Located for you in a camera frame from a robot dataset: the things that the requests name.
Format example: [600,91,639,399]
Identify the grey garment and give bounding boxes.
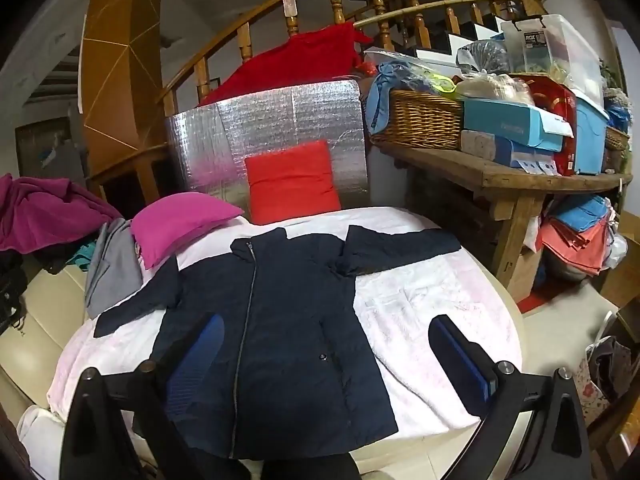
[84,218,143,319]

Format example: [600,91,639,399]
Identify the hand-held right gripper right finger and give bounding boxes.
[430,314,593,480]

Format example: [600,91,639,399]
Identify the light blue cardboard box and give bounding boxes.
[462,99,575,147]

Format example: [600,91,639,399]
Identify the blue plastic bin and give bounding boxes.
[575,97,611,176]

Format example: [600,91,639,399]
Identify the small wicker basket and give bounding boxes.
[605,125,631,151]

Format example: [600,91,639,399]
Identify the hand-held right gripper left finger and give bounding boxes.
[59,314,225,480]

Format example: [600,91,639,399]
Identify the silver foil insulation panel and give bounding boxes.
[166,79,370,211]

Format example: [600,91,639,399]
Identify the navy zip jacket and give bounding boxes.
[94,225,462,461]

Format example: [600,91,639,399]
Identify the folded blue cloth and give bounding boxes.
[552,197,611,233]

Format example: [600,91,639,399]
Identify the clear plastic storage bin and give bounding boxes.
[500,14,606,106]

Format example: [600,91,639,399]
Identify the wooden stair railing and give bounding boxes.
[90,0,548,201]

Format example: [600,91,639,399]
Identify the purple cloth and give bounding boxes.
[0,174,123,255]

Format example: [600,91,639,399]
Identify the orange-brown wooden column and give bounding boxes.
[80,0,166,181]

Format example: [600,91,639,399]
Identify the magenta pillow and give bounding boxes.
[131,192,246,271]

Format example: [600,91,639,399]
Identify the red cloth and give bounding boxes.
[199,22,373,107]

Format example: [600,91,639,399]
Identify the framed wall picture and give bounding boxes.
[15,117,76,181]

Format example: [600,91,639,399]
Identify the pale pink blanket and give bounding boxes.
[47,207,523,441]

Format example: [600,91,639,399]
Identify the floral paper bag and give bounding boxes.
[572,310,636,416]

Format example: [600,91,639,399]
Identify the yellow-green goggles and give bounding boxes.
[415,71,458,98]

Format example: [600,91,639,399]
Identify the clear plastic bag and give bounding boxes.
[455,74,536,106]

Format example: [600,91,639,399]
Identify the dark cloth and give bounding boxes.
[190,452,361,480]

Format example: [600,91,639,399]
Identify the cream leather sofa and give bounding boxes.
[0,260,101,480]

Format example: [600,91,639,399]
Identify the red pillow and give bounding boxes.
[245,141,342,226]

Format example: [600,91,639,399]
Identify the black garment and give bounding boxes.
[0,250,27,336]

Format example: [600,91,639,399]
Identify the teal cloth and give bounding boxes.
[67,240,98,268]

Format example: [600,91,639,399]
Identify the red gift box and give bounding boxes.
[510,75,578,176]

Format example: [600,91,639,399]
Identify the large wicker basket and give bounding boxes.
[369,89,466,152]

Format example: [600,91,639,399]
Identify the folded orange cloth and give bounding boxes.
[540,220,613,277]

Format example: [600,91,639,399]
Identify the grey plastic bag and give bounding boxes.
[456,40,511,77]

